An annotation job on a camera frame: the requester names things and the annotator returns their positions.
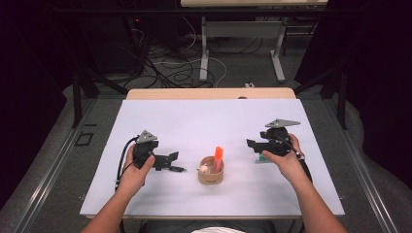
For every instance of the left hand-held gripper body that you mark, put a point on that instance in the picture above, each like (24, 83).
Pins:
(144, 152)

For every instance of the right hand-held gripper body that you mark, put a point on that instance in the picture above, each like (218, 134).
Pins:
(277, 140)

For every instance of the white and green glue stick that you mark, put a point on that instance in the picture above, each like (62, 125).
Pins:
(260, 158)

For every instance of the black pen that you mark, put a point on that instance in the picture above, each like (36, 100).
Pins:
(178, 169)

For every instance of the orange highlighter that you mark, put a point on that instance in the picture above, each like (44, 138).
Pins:
(218, 158)

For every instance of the tan round pen cup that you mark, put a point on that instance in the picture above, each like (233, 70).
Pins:
(210, 178)

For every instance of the person's left hand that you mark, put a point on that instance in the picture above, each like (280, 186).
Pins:
(132, 178)

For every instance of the person's right hand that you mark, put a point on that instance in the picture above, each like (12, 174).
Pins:
(290, 166)

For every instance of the small white round object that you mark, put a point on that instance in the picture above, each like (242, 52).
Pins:
(204, 168)

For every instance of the white table mat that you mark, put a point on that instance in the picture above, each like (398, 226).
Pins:
(210, 123)

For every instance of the small white plug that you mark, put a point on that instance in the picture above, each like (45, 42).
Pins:
(249, 85)

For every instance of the light wooden table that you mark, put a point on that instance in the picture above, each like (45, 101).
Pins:
(210, 93)

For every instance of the black square floor socket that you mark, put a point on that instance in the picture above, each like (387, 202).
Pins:
(77, 139)

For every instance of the black metal stand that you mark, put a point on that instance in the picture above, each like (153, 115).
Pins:
(77, 97)
(341, 97)

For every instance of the person's white shirt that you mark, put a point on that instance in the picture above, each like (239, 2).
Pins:
(217, 230)

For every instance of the desk with white legs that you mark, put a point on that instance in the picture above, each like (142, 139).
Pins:
(204, 48)

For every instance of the dark curtain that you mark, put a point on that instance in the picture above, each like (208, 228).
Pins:
(26, 97)
(382, 97)

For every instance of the grey metal floor rail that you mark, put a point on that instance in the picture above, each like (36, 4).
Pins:
(48, 184)
(362, 174)

